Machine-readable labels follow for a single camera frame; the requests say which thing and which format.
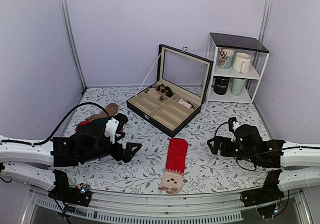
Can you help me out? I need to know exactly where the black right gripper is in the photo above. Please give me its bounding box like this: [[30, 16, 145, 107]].
[[208, 136, 257, 163]]

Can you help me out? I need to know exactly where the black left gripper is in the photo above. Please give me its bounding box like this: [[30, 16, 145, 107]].
[[81, 133, 142, 163]]

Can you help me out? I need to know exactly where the red and beige sock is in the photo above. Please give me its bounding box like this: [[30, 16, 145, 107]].
[[158, 138, 188, 194]]

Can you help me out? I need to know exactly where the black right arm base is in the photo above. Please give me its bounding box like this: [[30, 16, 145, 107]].
[[240, 170, 288, 219]]

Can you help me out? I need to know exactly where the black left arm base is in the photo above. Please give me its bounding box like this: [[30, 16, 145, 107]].
[[48, 169, 92, 207]]

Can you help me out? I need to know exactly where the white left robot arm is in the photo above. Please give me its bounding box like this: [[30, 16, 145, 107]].
[[0, 114, 142, 201]]

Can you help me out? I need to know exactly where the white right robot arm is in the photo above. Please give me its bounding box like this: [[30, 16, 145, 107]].
[[207, 121, 320, 202]]

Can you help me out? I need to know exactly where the dark green sock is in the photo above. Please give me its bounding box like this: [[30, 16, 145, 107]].
[[92, 118, 109, 127]]

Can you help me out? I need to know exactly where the floral patterned table mat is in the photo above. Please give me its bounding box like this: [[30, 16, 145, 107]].
[[63, 87, 269, 194]]

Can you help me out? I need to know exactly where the red sock in pile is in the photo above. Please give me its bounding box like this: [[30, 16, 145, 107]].
[[75, 119, 90, 132]]

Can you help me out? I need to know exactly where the cream rolled sock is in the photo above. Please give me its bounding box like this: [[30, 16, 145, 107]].
[[177, 98, 194, 110]]

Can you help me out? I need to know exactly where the beige rolled sock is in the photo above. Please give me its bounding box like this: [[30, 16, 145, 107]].
[[147, 87, 164, 102]]

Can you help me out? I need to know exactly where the black mug with text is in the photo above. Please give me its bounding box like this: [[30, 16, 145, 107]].
[[213, 76, 230, 95]]

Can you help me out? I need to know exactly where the dark brown rolled sock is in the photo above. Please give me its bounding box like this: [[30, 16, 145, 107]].
[[156, 84, 173, 98]]

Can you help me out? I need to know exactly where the pale green cup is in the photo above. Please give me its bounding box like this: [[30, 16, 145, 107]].
[[230, 78, 247, 96]]

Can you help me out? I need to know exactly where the black compartment storage box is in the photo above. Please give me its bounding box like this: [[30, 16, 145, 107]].
[[126, 44, 213, 137]]

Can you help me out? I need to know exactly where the white two-tier shelf rack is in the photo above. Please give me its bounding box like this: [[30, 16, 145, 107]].
[[206, 33, 270, 105]]

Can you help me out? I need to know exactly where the cream ribbed mug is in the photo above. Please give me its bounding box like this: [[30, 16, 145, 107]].
[[232, 52, 252, 74]]

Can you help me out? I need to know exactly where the coral pattern mug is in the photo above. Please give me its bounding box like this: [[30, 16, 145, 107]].
[[217, 47, 235, 69]]

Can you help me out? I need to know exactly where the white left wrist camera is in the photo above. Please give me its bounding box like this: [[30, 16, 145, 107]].
[[104, 117, 119, 144]]

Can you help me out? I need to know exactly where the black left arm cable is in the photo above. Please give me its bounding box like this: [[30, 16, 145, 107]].
[[32, 102, 111, 146]]

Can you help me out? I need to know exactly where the slotted aluminium front rail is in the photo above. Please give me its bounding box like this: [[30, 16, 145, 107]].
[[21, 187, 315, 223]]

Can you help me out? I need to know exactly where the left aluminium frame post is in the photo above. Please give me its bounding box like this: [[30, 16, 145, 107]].
[[59, 0, 87, 92]]

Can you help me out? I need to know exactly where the aluminium frame post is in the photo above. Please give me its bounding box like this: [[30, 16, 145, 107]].
[[59, 0, 87, 92], [258, 0, 273, 43]]

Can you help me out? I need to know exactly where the right aluminium frame post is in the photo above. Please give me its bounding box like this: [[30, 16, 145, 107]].
[[258, 0, 273, 43]]

